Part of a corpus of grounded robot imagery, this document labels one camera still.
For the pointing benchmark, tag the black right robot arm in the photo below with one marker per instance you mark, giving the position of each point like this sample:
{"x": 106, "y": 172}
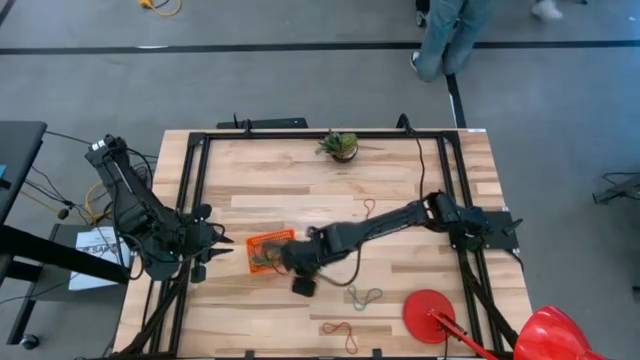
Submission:
{"x": 390, "y": 220}

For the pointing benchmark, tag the white paper sheet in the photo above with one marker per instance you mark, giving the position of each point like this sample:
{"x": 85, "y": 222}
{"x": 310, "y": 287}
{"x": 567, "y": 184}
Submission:
{"x": 95, "y": 250}

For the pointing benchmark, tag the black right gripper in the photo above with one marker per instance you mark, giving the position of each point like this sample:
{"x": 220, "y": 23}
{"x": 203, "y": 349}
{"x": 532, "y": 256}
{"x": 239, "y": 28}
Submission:
{"x": 305, "y": 255}

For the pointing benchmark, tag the green rubber band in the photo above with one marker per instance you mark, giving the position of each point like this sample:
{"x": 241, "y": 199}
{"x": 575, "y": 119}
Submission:
{"x": 260, "y": 260}

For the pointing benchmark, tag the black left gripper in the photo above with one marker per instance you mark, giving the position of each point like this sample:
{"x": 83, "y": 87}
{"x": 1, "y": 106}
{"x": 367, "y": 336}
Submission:
{"x": 202, "y": 242}

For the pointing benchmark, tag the black aluminium table frame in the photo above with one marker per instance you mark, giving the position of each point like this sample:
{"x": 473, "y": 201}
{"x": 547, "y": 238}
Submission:
{"x": 197, "y": 165}

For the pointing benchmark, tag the person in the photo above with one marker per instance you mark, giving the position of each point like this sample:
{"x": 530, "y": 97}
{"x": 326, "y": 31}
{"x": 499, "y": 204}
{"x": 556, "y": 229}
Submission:
{"x": 440, "y": 35}
{"x": 546, "y": 9}

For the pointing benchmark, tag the orange plastic basket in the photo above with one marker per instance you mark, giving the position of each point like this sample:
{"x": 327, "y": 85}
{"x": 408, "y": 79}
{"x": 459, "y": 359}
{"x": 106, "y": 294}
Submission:
{"x": 265, "y": 235}

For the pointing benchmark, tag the black floor stand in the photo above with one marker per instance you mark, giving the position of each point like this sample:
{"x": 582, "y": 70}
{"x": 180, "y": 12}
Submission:
{"x": 620, "y": 191}

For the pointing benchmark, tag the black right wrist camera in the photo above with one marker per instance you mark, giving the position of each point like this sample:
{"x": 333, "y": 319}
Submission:
{"x": 303, "y": 286}

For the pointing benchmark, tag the red rubber band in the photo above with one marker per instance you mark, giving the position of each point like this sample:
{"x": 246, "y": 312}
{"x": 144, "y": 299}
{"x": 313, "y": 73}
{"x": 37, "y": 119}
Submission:
{"x": 368, "y": 212}
{"x": 348, "y": 336}

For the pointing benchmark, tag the black side desk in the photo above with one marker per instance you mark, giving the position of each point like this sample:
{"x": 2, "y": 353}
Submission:
{"x": 20, "y": 150}

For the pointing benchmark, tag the black router box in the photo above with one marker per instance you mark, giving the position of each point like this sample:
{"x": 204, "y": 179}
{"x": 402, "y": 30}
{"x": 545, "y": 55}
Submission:
{"x": 270, "y": 123}

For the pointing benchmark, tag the red desk lamp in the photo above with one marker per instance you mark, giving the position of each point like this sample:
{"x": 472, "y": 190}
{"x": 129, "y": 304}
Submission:
{"x": 425, "y": 315}

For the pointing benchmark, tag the potted succulent plant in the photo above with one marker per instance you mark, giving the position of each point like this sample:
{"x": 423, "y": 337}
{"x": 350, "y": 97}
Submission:
{"x": 340, "y": 145}

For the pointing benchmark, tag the teal rubber band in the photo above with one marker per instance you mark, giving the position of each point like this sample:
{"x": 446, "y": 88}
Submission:
{"x": 380, "y": 295}
{"x": 351, "y": 292}

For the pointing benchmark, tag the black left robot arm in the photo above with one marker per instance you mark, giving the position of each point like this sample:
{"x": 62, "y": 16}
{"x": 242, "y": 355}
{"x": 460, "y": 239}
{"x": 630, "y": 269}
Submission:
{"x": 125, "y": 200}

